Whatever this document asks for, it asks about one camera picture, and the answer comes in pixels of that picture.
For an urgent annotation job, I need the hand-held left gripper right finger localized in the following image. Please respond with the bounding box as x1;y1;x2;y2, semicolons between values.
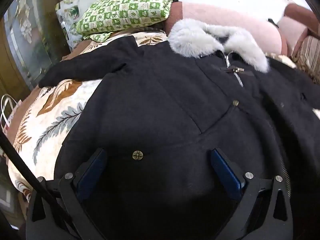
210;149;294;240

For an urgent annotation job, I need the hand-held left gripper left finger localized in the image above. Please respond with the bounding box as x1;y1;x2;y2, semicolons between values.
26;148;108;240

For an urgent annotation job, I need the black coat with fur collar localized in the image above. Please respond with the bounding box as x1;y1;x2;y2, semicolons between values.
39;19;320;240

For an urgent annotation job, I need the leaf print bedsheet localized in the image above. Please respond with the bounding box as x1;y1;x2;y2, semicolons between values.
7;29;320;203

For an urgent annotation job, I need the brown striped blanket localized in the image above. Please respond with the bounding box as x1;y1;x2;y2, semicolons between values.
291;35;320;83

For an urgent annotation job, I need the glass door cabinet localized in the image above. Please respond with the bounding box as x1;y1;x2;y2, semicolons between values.
0;0;63;94

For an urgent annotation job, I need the white floral pillow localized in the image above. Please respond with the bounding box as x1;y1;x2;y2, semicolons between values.
56;0;80;50

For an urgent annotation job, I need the pink brown folded blanket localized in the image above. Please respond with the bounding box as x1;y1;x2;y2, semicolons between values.
164;1;288;55

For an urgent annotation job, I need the green checked cloth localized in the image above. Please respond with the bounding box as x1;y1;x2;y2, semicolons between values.
76;0;178;43

